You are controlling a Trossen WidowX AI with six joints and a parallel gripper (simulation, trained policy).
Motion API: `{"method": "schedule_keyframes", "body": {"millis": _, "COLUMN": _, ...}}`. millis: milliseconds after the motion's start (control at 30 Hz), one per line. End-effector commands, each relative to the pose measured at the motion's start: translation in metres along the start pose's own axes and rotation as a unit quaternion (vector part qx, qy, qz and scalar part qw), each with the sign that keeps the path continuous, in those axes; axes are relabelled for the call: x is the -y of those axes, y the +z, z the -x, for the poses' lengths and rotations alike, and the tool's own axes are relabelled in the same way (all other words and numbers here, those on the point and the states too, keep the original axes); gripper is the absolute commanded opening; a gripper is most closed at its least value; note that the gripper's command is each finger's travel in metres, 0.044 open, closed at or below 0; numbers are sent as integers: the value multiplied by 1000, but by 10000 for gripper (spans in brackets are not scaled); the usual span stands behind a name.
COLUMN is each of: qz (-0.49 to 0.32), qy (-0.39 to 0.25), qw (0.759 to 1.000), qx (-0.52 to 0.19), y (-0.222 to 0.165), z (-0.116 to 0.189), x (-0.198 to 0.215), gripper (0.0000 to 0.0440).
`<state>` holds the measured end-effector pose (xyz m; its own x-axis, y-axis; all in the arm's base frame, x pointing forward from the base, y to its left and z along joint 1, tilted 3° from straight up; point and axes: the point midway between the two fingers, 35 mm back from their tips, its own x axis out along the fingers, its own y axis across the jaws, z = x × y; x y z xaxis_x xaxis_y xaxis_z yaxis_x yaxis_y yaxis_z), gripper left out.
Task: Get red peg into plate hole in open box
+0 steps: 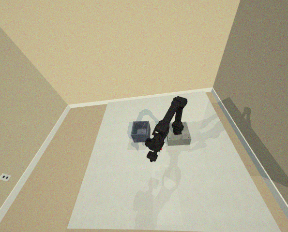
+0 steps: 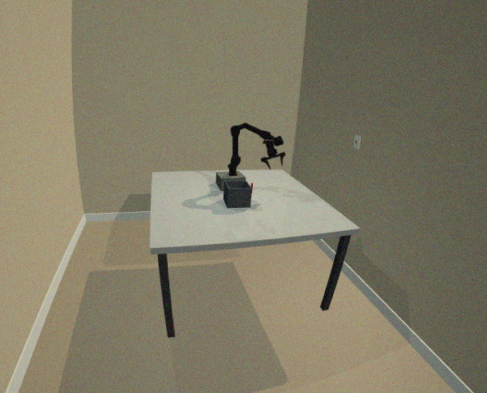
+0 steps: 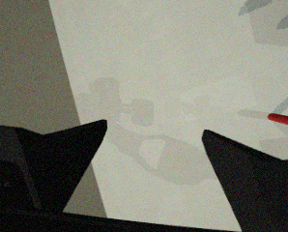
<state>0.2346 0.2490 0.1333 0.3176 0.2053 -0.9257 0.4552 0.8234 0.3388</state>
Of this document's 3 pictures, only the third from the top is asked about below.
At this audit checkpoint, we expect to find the red peg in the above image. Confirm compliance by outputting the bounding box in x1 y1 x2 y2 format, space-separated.
268 113 288 125

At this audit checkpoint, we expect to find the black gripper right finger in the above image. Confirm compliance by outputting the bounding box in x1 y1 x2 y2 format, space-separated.
202 130 288 232

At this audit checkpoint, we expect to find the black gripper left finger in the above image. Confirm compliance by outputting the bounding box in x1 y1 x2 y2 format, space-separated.
0 119 107 212

